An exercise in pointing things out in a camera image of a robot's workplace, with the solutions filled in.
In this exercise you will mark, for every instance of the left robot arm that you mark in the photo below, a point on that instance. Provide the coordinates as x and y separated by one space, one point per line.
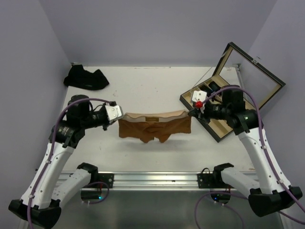
43 201

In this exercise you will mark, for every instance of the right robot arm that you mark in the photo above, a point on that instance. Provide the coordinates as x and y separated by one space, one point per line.
272 192

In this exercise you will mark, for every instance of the aluminium front rail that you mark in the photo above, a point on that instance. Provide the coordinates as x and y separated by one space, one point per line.
158 181

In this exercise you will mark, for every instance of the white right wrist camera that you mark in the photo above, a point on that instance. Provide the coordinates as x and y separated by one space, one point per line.
198 98

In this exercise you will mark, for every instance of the black beige compartment box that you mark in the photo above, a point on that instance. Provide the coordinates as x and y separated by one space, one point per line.
233 108

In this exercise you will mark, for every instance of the brown underwear cream waistband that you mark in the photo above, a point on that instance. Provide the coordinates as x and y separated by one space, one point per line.
147 127

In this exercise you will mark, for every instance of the aluminium table edge rail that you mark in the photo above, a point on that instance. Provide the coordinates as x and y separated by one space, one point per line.
255 82

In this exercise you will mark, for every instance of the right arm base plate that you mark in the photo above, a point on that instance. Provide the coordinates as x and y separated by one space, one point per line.
207 181

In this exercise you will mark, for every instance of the black rolled underwear in box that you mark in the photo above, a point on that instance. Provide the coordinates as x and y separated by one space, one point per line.
210 88

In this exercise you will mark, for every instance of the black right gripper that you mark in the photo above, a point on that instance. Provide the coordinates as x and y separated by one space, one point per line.
203 116

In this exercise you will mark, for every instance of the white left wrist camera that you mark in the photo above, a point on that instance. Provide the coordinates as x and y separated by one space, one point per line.
114 113

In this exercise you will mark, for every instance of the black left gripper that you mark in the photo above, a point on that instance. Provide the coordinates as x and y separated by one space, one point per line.
105 126

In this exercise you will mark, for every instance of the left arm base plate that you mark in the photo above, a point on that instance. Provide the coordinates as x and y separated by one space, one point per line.
107 178

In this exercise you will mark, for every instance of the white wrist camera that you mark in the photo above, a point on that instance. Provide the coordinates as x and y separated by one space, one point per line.
114 113
198 98

